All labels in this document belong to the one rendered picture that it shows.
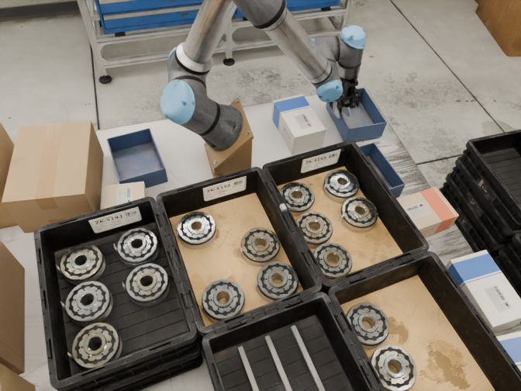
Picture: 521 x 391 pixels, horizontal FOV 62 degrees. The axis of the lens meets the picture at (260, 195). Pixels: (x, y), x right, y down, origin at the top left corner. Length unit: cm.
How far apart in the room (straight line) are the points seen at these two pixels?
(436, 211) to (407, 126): 148
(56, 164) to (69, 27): 234
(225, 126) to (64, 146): 49
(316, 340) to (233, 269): 27
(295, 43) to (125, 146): 74
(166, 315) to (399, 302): 58
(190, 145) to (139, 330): 73
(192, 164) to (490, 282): 98
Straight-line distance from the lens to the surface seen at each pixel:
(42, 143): 148
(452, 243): 148
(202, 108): 130
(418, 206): 142
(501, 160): 213
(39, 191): 136
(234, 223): 121
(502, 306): 133
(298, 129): 152
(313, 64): 121
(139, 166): 154
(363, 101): 177
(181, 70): 136
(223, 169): 142
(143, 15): 286
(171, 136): 162
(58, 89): 311
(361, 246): 122
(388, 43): 353
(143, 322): 111
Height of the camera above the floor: 184
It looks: 53 degrees down
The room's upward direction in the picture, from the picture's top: 4 degrees clockwise
